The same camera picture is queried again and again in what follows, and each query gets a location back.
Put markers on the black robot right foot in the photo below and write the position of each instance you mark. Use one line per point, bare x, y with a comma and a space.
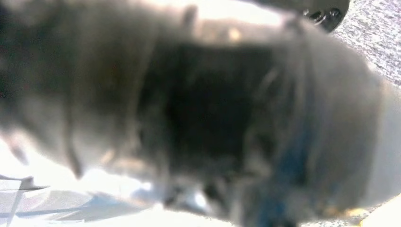
329, 14

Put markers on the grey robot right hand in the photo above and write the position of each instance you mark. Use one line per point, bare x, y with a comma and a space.
188, 109

